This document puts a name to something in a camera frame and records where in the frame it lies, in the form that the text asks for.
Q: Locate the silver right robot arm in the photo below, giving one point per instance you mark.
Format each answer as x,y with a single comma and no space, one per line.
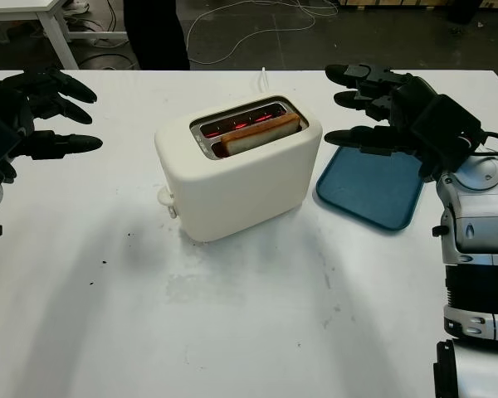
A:
481,215

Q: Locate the black floor object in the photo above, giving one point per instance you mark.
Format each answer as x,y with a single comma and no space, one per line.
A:
462,10

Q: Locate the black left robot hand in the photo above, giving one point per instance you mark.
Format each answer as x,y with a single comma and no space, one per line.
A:
4,95

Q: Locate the white background table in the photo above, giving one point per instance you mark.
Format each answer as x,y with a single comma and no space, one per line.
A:
58,37

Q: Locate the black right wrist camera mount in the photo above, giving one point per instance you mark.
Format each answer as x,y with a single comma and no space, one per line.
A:
446,128

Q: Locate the standing person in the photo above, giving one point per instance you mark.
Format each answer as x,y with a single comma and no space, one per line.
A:
157,33

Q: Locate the blue plastic tray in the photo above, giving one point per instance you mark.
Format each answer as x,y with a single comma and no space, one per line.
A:
369,195

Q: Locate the white two-slot toaster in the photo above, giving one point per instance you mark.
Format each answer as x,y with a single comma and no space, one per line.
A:
232,199

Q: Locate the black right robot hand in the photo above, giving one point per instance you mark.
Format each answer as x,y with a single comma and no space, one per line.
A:
415,97

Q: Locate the toast slice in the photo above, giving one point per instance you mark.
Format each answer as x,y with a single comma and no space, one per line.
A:
257,132

